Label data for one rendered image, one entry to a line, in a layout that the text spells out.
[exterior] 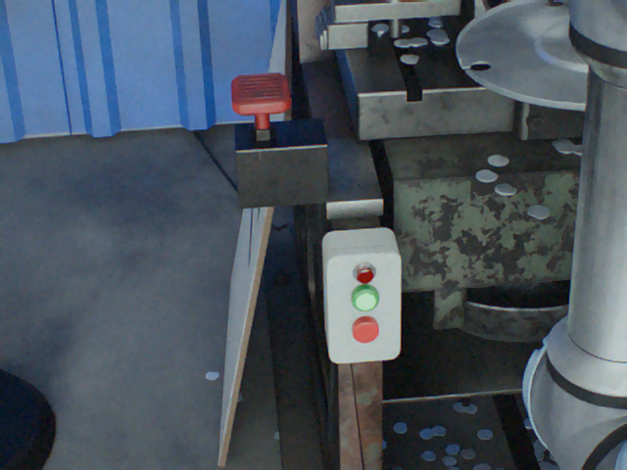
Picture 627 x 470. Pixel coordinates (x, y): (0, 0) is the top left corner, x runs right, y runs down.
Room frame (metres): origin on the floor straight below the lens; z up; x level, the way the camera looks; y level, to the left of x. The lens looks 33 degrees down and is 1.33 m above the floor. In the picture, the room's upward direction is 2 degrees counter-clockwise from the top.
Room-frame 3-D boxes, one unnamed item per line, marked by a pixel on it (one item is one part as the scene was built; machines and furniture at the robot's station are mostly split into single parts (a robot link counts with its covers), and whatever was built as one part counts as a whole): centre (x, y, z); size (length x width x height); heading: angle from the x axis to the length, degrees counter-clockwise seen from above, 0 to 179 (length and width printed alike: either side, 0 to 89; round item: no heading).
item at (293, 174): (1.17, 0.04, 0.62); 0.10 x 0.06 x 0.20; 94
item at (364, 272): (1.05, -0.04, 0.61); 0.02 x 0.01 x 0.02; 94
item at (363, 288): (1.05, -0.04, 0.58); 0.03 x 0.01 x 0.03; 94
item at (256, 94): (1.17, 0.06, 0.72); 0.07 x 0.06 x 0.08; 4
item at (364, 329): (1.05, -0.04, 0.54); 0.03 x 0.01 x 0.03; 94
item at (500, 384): (1.43, -0.25, 0.31); 0.43 x 0.42 x 0.01; 94
